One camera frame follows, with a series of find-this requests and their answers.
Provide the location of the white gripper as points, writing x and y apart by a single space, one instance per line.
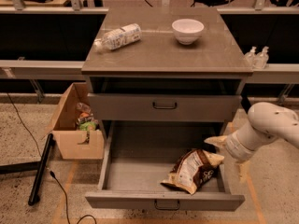
234 147

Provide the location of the brown chip bag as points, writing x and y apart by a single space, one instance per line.
193 170

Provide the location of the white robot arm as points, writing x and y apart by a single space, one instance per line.
266 123

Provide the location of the open middle drawer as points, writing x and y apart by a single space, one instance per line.
138 157

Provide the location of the grey drawer cabinet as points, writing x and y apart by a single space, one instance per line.
158 64

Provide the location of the closed grey upper drawer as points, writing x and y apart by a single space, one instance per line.
145 107

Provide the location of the green snack bag in box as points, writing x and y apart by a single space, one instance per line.
87 126

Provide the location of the left clear sanitizer bottle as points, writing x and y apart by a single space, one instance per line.
250 56

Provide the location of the clear sanitizer bottle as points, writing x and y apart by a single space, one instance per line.
261 59
250 56

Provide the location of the right clear sanitizer bottle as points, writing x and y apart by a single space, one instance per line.
261 59

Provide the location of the white ceramic bowl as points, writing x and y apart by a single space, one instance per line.
187 31

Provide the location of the clear plastic water bottle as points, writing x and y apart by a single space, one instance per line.
119 38

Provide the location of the open cardboard box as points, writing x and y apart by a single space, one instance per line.
74 143

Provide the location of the clear wrapper in box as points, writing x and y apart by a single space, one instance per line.
83 108

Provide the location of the black table leg base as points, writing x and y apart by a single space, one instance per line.
38 166

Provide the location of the grey metal railing beam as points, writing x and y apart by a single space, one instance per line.
274 73

